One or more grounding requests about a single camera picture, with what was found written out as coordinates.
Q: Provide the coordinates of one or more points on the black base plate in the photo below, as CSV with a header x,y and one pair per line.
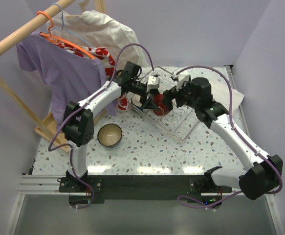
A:
x,y
136,187

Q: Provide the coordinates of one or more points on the purple t-shirt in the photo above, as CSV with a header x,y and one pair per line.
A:
x,y
70,77

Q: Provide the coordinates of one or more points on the wooden clothes rack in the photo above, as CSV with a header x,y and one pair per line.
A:
x,y
16,126

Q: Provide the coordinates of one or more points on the red bowl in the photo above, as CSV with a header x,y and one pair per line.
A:
x,y
163,106

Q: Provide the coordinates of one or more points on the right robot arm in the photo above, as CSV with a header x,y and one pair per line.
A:
x,y
261,172

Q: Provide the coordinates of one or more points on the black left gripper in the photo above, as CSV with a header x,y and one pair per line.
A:
x,y
145,97

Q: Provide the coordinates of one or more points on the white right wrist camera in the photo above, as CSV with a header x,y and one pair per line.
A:
x,y
181,79

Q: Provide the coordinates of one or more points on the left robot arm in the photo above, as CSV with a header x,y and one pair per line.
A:
x,y
79,117

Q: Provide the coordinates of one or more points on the wire dish rack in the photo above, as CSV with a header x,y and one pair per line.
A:
x,y
180,122

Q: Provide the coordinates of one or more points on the orange hanger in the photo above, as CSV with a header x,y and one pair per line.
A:
x,y
54,39

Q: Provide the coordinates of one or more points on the blue wire hanger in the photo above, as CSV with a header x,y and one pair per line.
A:
x,y
64,26

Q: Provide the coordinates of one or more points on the teal white dotted bowl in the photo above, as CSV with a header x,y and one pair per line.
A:
x,y
136,100

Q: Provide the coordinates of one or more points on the red floral cloth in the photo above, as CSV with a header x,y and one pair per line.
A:
x,y
101,53

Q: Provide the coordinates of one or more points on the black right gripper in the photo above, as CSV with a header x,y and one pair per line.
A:
x,y
169,95

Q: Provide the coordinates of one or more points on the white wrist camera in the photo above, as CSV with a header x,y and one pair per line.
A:
x,y
181,79
153,82

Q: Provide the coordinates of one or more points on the blue floral bowl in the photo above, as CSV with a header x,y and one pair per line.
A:
x,y
110,135

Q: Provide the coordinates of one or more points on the white shirt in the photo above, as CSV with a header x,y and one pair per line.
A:
x,y
100,30

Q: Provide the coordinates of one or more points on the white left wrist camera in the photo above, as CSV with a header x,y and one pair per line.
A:
x,y
153,82

